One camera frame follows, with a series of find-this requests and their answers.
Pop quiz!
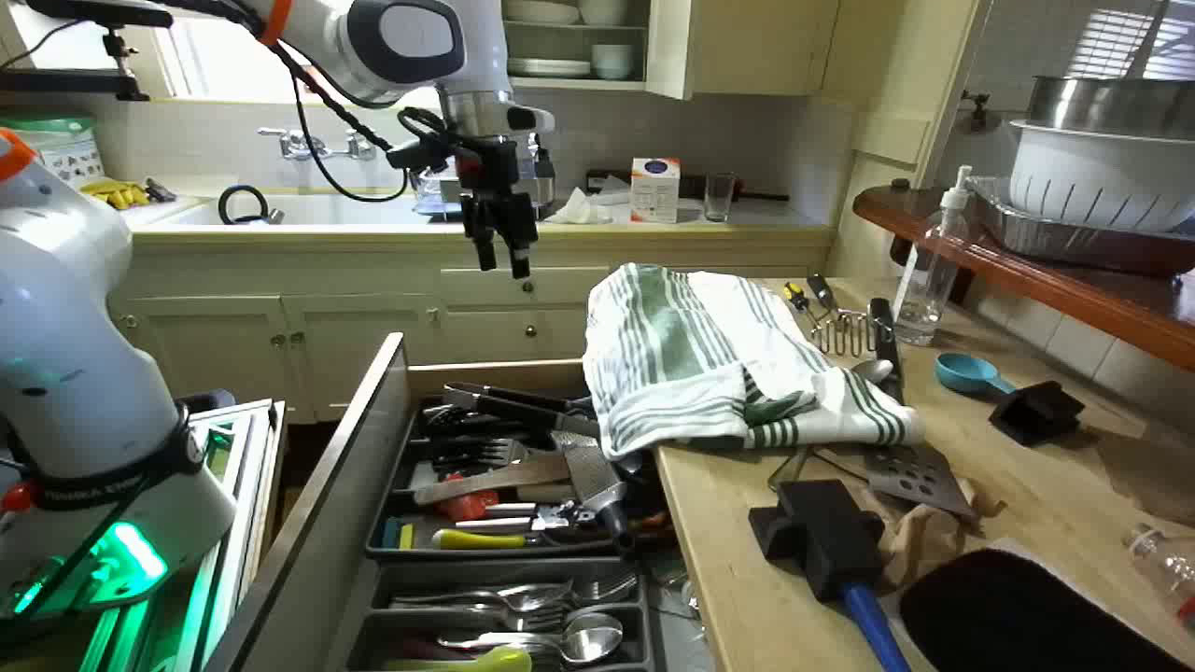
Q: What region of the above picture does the yellow handled utensil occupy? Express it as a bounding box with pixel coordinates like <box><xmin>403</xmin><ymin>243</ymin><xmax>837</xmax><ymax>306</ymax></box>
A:
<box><xmin>432</xmin><ymin>526</ymin><xmax>530</xmax><ymax>552</ymax></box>

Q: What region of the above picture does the white carton box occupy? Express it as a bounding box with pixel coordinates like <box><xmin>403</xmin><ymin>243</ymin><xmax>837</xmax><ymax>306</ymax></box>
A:
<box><xmin>631</xmin><ymin>155</ymin><xmax>679</xmax><ymax>225</ymax></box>

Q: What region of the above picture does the crushed clear plastic bottle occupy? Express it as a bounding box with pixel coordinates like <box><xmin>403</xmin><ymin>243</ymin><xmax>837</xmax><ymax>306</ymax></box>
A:
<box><xmin>1123</xmin><ymin>524</ymin><xmax>1195</xmax><ymax>632</ymax></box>

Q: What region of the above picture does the wooden shelf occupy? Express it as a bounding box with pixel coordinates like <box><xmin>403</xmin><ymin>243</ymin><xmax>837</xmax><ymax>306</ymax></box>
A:
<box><xmin>850</xmin><ymin>187</ymin><xmax>1195</xmax><ymax>368</ymax></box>

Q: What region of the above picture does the chrome sink faucet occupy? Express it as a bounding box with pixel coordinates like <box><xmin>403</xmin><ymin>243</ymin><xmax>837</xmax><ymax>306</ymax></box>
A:
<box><xmin>265</xmin><ymin>128</ymin><xmax>376</xmax><ymax>159</ymax></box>

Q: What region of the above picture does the stack of white bowls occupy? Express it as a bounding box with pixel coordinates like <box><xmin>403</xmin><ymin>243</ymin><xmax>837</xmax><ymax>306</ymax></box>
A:
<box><xmin>589</xmin><ymin>45</ymin><xmax>635</xmax><ymax>83</ymax></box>

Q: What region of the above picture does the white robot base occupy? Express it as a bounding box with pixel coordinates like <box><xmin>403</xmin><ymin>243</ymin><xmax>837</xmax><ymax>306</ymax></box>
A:
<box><xmin>0</xmin><ymin>128</ymin><xmax>237</xmax><ymax>626</ymax></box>

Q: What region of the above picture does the steel pot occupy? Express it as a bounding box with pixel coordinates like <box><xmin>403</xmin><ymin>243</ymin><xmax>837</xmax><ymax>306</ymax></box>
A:
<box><xmin>1022</xmin><ymin>73</ymin><xmax>1195</xmax><ymax>138</ymax></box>

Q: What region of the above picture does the black handled ladle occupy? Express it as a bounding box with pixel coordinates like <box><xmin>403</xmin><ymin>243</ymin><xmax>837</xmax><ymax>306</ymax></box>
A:
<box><xmin>850</xmin><ymin>299</ymin><xmax>903</xmax><ymax>399</ymax></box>

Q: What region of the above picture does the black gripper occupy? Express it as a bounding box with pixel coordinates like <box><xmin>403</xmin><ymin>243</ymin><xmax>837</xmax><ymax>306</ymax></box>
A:
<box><xmin>389</xmin><ymin>108</ymin><xmax>539</xmax><ymax>280</ymax></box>

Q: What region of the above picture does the open wooden drawer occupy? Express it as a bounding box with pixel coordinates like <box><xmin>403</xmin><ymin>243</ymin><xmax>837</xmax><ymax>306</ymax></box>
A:
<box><xmin>201</xmin><ymin>330</ymin><xmax>726</xmax><ymax>672</ymax></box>

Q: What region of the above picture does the teal measuring scoop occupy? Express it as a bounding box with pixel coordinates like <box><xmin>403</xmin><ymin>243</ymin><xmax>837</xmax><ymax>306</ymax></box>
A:
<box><xmin>935</xmin><ymin>352</ymin><xmax>1012</xmax><ymax>399</ymax></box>

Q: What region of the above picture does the metal baking tray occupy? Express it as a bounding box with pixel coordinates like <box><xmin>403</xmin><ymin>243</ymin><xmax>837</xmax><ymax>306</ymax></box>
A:
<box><xmin>971</xmin><ymin>177</ymin><xmax>1195</xmax><ymax>277</ymax></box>

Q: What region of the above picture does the grey cutlery tray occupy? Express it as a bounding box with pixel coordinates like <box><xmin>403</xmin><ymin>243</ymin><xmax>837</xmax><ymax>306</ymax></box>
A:
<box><xmin>347</xmin><ymin>556</ymin><xmax>662</xmax><ymax>672</ymax></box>

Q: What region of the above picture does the metal spoon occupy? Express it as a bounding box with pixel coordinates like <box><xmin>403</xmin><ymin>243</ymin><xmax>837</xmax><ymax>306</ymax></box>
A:
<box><xmin>445</xmin><ymin>622</ymin><xmax>624</xmax><ymax>663</ymax></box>

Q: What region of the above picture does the metal wire whisk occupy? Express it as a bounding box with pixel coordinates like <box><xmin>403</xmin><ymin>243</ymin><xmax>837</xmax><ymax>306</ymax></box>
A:
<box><xmin>783</xmin><ymin>272</ymin><xmax>874</xmax><ymax>358</ymax></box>

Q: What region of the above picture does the small black scoop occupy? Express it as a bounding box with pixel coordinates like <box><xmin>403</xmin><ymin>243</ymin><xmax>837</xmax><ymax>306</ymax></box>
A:
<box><xmin>989</xmin><ymin>379</ymin><xmax>1084</xmax><ymax>443</ymax></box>

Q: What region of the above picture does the brown paper bag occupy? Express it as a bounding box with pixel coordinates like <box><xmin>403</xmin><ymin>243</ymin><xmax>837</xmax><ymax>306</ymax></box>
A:
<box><xmin>865</xmin><ymin>482</ymin><xmax>1000</xmax><ymax>589</ymax></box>

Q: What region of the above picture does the black utensil tray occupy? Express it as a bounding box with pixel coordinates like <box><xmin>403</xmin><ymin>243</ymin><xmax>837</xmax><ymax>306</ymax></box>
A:
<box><xmin>367</xmin><ymin>389</ymin><xmax>640</xmax><ymax>560</ymax></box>

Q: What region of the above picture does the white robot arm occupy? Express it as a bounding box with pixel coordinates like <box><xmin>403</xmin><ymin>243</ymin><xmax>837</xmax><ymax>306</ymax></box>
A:
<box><xmin>21</xmin><ymin>0</ymin><xmax>558</xmax><ymax>280</ymax></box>

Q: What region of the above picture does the green striped white towel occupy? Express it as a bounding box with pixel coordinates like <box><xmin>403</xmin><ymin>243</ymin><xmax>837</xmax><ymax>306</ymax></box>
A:
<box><xmin>584</xmin><ymin>262</ymin><xmax>924</xmax><ymax>458</ymax></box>

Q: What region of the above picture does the white plastic colander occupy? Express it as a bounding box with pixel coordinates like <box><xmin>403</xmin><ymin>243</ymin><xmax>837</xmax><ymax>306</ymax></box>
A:
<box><xmin>1008</xmin><ymin>123</ymin><xmax>1195</xmax><ymax>234</ymax></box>

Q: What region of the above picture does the clear spray bottle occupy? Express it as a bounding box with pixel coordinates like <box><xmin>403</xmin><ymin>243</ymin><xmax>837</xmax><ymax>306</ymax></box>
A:
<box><xmin>891</xmin><ymin>165</ymin><xmax>971</xmax><ymax>343</ymax></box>

